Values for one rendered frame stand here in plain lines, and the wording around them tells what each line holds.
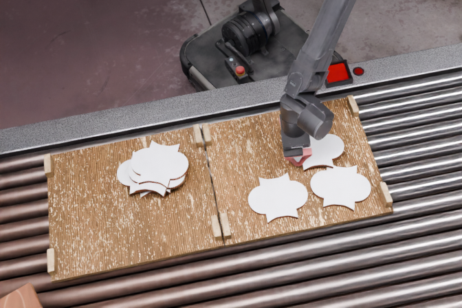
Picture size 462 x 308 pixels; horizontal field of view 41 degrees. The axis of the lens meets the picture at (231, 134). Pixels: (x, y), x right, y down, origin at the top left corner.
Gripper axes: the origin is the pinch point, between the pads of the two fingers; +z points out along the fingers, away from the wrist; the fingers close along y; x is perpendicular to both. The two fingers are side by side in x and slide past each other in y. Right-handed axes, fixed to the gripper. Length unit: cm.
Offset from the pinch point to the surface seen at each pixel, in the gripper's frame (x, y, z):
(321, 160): -5.8, -3.9, 0.0
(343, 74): -15.9, 24.7, 1.2
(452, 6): -90, 141, 91
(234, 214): 17.0, -15.7, 1.6
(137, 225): 40.5, -16.5, 0.3
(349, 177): -12.0, -8.8, 1.7
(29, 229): 68, -14, 1
